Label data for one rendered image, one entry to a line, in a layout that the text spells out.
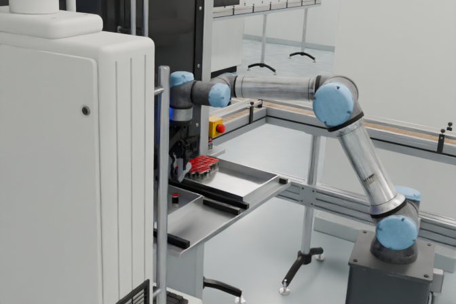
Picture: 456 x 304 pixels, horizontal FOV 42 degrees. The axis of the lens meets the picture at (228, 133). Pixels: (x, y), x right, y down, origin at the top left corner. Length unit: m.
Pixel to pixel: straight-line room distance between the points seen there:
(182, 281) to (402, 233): 1.12
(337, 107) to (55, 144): 0.83
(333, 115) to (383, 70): 1.78
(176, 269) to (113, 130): 1.44
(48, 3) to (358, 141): 0.94
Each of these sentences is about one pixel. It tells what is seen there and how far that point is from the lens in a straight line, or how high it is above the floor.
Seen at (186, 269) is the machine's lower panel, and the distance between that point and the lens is 2.60.
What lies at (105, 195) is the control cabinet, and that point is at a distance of 1.19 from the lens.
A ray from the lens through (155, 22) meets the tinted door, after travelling 2.08.
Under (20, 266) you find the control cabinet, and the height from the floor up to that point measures 1.03.
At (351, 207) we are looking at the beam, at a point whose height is 0.49.
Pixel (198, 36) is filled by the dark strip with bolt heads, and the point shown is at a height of 1.39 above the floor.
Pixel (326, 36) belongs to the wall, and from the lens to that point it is 10.74.
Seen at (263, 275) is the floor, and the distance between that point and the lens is 3.36.
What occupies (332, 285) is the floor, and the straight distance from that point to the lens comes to 3.35.
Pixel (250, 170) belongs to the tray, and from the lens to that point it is 2.30.
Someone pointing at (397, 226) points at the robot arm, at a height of 0.98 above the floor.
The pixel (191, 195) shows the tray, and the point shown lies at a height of 0.90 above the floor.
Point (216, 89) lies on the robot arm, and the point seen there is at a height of 1.31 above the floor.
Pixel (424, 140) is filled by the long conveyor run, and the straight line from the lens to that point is 2.82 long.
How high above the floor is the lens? 1.74
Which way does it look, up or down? 18 degrees down
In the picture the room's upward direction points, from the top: 3 degrees clockwise
